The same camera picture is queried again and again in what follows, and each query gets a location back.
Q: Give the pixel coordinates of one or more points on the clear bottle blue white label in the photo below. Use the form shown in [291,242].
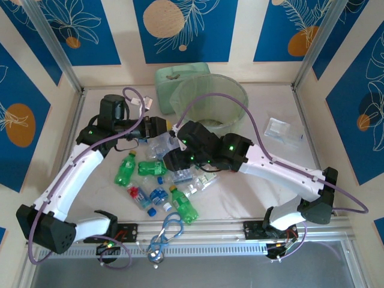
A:
[157,147]

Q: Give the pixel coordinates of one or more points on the crushed green plastic bottle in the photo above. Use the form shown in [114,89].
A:
[150,168]

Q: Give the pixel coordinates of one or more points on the clear ribbed plastic bottle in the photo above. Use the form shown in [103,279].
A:
[181,177]

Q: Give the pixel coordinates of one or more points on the blue bottle cap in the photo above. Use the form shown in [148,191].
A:
[160,180]

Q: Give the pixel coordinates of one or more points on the green bottle yellow cap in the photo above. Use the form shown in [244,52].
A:
[184,207]
[124,172]

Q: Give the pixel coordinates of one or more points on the crushed blue label bottle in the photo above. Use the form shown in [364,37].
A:
[158,195]

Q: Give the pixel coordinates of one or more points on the red blue label bottle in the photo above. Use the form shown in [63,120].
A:
[139,198]

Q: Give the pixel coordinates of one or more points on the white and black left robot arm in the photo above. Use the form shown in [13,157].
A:
[69,180]

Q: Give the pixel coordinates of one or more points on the translucent bin with green liner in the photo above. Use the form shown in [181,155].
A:
[210,111]

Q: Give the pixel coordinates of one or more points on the clear bottle green white label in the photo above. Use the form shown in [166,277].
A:
[207,180]

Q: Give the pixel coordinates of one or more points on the clear square plastic packet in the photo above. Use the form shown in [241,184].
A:
[277,127]

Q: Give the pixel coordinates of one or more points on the clear flat plastic sleeve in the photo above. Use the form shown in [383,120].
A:
[295,139]

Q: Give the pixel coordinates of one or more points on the blue stethoscope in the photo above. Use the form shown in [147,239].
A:
[154,255]

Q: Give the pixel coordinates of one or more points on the grey metal panel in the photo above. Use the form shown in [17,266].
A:
[225,273]

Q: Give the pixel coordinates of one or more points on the aluminium table edge rail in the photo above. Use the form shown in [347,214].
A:
[301,105]
[78,105]

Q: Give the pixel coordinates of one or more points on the aluminium mounting rail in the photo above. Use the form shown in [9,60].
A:
[210,231]

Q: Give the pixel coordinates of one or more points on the aluminium frame post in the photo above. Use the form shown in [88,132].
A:
[50,39]
[321,39]

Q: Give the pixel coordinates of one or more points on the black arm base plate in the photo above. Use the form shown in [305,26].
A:
[129,232]
[253,230]

